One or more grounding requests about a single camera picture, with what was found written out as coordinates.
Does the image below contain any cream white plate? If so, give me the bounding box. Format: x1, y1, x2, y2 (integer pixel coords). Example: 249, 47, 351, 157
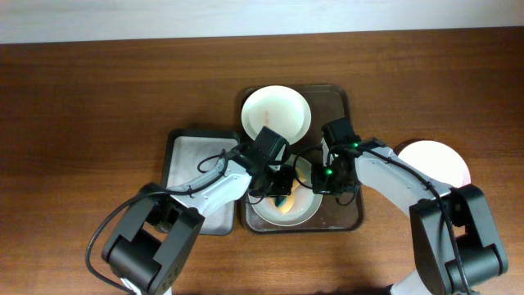
241, 85, 312, 144

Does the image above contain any pink white plate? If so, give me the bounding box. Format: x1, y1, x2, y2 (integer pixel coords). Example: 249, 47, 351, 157
394, 139, 472, 188

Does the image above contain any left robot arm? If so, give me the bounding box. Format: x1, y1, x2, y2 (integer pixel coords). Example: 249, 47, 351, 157
98, 127, 294, 294

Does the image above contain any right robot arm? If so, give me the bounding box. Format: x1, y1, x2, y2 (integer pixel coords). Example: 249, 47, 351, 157
311, 118, 508, 294

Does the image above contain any left black cable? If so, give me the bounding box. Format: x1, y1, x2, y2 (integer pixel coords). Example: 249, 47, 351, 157
84, 149, 230, 295

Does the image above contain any green yellow sponge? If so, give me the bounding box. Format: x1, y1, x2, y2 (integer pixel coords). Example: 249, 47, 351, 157
274, 195, 295, 215

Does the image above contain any black soapy water tray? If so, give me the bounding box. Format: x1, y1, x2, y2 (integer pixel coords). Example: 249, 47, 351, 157
160, 129, 240, 236

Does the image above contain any pale blue plate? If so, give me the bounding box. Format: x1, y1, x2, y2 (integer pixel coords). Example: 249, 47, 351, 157
248, 180, 323, 227

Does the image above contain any black cable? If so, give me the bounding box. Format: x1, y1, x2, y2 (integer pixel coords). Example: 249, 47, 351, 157
84, 149, 230, 295
292, 143, 472, 295

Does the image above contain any right black cable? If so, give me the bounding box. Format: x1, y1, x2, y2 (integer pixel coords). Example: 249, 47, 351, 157
292, 143, 472, 295

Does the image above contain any brown serving tray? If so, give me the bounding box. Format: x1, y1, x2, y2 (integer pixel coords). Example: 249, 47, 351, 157
241, 84, 364, 234

